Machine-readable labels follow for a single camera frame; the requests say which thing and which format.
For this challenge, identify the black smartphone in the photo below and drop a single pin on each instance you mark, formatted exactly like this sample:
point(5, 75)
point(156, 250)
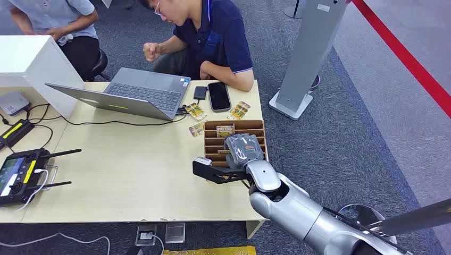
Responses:
point(219, 96)

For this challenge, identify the small white router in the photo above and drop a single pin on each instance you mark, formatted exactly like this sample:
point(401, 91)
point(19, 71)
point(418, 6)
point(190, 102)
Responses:
point(12, 103)

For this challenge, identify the red barrier belt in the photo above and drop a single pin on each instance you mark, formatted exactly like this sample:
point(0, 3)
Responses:
point(405, 58)

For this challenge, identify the beige desk leg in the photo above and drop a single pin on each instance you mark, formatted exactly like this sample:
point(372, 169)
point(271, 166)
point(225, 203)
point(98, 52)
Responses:
point(254, 228)

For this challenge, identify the brown slotted card holder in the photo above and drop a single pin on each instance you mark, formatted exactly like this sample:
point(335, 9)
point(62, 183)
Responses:
point(246, 126)

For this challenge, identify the floor power socket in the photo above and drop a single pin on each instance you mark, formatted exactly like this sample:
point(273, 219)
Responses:
point(146, 235)

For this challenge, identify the round metal base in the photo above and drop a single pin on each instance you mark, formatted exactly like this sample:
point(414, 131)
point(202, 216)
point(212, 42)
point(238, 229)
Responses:
point(359, 213)

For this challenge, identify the yellow printed card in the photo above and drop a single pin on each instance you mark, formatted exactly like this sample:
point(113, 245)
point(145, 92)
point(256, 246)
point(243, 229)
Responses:
point(239, 110)
point(196, 129)
point(195, 111)

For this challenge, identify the black pole base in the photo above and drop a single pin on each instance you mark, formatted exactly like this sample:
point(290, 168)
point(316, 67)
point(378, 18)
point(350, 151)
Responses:
point(292, 12)

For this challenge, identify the dark grey metal bar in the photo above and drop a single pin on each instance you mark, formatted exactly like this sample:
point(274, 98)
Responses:
point(415, 218)

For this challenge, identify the hotel card in holder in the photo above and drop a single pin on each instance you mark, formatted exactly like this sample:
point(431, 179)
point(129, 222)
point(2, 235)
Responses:
point(225, 131)

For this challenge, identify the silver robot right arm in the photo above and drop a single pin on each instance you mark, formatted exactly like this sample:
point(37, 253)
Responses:
point(299, 211)

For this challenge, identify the black stool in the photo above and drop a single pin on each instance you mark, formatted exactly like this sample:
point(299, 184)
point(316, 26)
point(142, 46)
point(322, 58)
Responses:
point(100, 63)

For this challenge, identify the person's left hand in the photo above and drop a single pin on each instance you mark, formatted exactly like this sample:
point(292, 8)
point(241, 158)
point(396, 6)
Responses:
point(204, 72)

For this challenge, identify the small black box device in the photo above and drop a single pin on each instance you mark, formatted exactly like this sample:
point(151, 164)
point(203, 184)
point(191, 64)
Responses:
point(200, 93)

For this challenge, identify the grey laptop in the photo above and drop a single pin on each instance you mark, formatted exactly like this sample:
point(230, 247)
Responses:
point(148, 93)

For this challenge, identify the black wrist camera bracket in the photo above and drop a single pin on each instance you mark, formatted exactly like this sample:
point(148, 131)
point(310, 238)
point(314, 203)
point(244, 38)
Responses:
point(218, 174)

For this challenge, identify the grey kiosk stand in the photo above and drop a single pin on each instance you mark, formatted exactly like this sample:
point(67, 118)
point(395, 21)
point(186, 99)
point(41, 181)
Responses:
point(310, 52)

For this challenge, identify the white cabinet box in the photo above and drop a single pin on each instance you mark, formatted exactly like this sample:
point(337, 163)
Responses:
point(31, 63)

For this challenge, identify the brown key card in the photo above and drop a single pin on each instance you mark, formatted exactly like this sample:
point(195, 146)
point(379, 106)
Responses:
point(222, 152)

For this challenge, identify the person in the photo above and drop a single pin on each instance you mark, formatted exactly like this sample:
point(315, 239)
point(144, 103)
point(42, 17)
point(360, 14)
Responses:
point(218, 35)
point(53, 14)

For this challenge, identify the black power adapter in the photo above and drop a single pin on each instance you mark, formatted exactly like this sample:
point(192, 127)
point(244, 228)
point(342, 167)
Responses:
point(134, 251)

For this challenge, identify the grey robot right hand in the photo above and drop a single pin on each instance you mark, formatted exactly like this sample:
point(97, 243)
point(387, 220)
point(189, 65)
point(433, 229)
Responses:
point(243, 149)

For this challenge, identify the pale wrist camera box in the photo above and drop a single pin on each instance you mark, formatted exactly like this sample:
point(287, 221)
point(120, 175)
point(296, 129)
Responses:
point(203, 161)

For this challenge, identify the black device with yellow stripe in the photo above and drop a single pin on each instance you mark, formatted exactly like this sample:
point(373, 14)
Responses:
point(14, 133)

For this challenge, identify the metal floor plate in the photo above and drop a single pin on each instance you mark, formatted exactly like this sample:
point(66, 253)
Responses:
point(175, 232)

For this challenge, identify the person's hand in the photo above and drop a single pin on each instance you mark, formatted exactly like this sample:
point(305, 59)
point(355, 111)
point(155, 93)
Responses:
point(56, 33)

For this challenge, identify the person's right hand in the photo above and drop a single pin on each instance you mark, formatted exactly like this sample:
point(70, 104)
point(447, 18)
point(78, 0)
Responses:
point(151, 51)

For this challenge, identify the black remote controller with antennas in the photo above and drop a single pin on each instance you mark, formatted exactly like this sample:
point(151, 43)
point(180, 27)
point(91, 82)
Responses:
point(21, 176)

